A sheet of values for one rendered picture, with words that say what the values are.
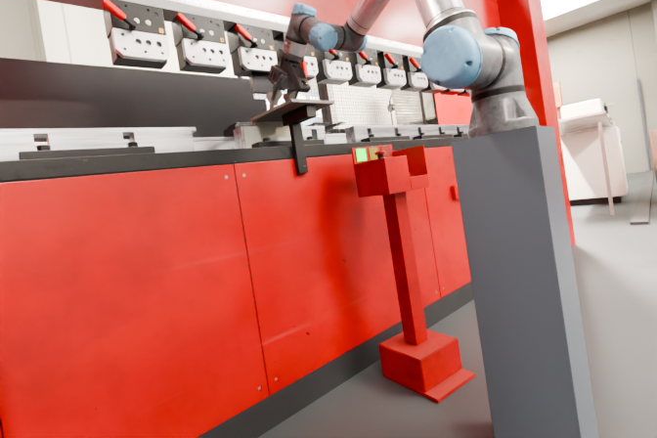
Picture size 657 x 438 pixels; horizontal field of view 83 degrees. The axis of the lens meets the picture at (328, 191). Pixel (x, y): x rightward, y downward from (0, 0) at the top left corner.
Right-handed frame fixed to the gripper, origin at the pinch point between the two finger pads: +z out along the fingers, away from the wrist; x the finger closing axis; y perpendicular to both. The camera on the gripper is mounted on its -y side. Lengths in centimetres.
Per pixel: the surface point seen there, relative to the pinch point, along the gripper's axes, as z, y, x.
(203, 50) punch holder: -11.4, 20.6, 21.5
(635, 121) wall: 6, 19, -950
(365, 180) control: 8.4, -34.7, -16.1
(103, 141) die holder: 12, 2, 55
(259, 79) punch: -4.8, 16.5, 0.3
